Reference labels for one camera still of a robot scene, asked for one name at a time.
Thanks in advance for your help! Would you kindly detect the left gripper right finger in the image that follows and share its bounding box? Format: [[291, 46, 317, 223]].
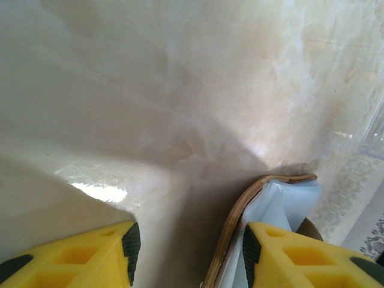
[[242, 221, 384, 288]]

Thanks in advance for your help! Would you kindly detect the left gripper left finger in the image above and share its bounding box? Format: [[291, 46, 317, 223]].
[[0, 221, 141, 288]]

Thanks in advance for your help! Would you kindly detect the clear plastic box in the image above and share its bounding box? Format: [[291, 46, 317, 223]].
[[355, 95, 384, 160]]

